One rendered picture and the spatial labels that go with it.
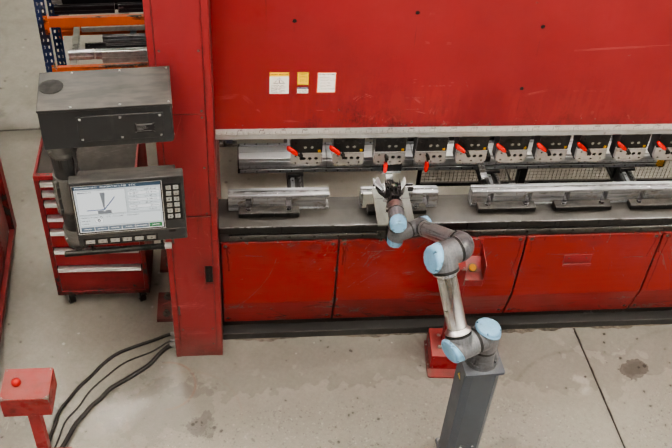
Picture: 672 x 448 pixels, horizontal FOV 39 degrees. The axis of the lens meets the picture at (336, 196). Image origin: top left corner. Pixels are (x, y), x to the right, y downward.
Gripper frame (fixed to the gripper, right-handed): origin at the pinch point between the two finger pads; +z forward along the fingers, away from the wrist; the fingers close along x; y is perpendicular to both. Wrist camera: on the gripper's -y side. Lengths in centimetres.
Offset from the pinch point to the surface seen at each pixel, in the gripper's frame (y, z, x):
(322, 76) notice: 51, 11, 33
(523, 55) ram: 62, 11, -56
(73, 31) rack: -46, 201, 177
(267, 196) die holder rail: -21, 12, 57
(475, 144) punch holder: 11.0, 11.7, -42.4
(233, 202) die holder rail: -25, 13, 74
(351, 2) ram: 89, 10, 23
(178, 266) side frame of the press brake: -46, -10, 101
